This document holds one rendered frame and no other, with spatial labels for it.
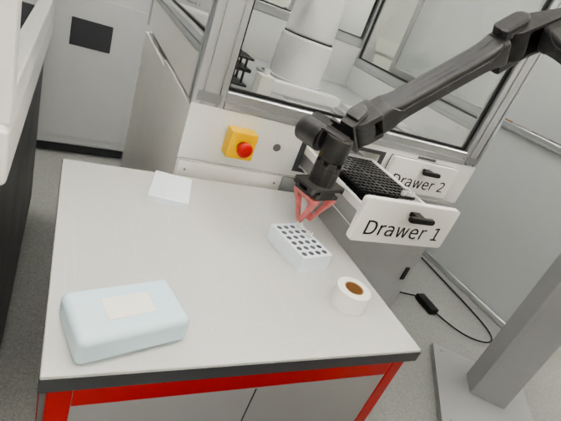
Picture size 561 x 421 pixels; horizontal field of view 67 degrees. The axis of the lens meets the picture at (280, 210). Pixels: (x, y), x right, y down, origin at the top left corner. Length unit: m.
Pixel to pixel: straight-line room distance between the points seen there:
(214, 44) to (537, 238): 2.21
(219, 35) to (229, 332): 0.64
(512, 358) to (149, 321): 1.69
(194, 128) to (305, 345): 0.60
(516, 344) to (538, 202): 1.03
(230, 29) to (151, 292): 0.62
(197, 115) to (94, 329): 0.62
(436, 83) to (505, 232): 2.01
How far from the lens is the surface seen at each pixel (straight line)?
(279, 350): 0.69
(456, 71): 0.98
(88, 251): 0.77
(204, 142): 1.09
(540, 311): 1.95
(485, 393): 2.18
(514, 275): 2.85
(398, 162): 1.36
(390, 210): 0.96
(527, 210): 2.82
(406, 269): 1.73
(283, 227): 0.93
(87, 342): 0.57
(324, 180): 0.87
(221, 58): 1.03
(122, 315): 0.60
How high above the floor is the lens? 1.23
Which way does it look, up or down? 25 degrees down
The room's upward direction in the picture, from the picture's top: 22 degrees clockwise
